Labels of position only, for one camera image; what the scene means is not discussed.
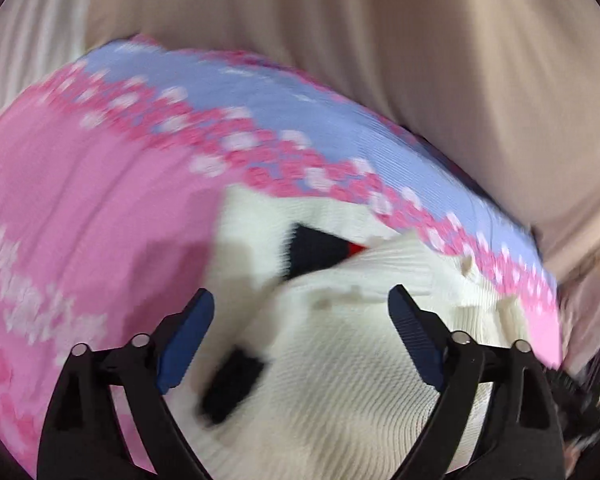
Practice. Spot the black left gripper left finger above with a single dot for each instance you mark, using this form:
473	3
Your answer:
82	437

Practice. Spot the white knitted sweater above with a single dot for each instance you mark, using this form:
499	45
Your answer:
302	374

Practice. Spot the cluttered shelf with items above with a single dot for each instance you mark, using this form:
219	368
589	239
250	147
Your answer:
579	319

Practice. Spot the pink floral bed sheet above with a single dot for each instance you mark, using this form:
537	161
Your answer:
111	172

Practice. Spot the beige curtain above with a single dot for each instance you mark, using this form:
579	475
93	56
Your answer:
508	89

